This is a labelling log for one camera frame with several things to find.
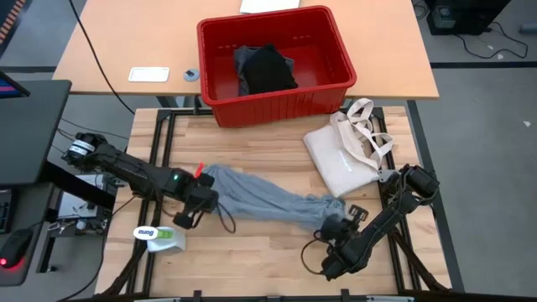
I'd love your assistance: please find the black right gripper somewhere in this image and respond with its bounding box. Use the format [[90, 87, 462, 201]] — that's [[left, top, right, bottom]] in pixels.
[[319, 203, 371, 253]]

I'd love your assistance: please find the grey t-shirt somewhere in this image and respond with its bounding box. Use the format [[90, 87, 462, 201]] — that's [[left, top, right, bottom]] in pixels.
[[202, 163, 350, 232]]

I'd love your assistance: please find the red plastic laundry bin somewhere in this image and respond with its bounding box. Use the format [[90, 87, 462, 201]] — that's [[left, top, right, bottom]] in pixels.
[[196, 4, 358, 128]]

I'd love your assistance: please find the beige canvas tote bag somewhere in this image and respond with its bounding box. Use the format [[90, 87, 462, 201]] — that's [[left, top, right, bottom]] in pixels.
[[302, 96, 396, 200]]

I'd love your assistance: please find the white electronics board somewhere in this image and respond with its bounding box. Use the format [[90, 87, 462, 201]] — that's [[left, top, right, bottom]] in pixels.
[[55, 174, 117, 236]]

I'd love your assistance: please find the white flat rectangular device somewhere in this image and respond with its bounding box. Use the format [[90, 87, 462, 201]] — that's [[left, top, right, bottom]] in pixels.
[[127, 65, 171, 84]]

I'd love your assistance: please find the dark grey garment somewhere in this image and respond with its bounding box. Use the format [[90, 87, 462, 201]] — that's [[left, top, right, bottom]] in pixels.
[[232, 44, 295, 98]]

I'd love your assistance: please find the black garment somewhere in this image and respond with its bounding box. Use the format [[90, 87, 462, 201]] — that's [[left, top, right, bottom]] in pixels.
[[242, 43, 300, 96]]

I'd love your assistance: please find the tan wooden desk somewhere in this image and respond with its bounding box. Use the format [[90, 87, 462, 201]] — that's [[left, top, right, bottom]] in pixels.
[[52, 0, 440, 101]]

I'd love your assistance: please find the black side desk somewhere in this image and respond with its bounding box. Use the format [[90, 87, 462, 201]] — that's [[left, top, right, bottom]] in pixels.
[[0, 79, 73, 186]]

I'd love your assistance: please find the black computer mouse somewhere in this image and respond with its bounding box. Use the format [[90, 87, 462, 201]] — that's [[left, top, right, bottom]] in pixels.
[[0, 227, 34, 270]]

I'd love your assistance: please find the black keyboard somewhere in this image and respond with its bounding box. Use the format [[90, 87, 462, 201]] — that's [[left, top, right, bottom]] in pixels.
[[0, 188, 16, 234]]

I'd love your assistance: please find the white paper sheet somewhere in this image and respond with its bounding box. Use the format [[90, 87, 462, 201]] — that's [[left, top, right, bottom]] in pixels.
[[239, 0, 302, 15]]

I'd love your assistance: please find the monitor with coloured screen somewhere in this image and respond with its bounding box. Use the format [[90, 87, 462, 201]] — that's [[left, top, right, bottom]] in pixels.
[[0, 70, 31, 100]]

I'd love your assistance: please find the black computer tower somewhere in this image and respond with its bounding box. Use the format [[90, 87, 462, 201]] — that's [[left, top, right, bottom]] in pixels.
[[425, 0, 511, 36]]

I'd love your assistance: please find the black device with orange stripes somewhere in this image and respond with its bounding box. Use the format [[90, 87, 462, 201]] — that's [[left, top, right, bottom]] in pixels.
[[0, 0, 27, 45]]

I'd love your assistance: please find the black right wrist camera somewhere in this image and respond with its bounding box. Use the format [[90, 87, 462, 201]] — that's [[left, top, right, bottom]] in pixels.
[[313, 224, 337, 247]]

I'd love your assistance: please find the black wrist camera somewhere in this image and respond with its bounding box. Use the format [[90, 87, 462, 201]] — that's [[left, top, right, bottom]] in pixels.
[[172, 208, 203, 231], [313, 224, 337, 247]]

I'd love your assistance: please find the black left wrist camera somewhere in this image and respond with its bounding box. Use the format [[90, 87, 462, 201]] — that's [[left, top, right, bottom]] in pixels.
[[172, 208, 203, 231]]

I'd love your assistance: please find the black aluminium table frame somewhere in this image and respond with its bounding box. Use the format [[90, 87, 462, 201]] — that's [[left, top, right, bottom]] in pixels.
[[94, 107, 453, 302]]

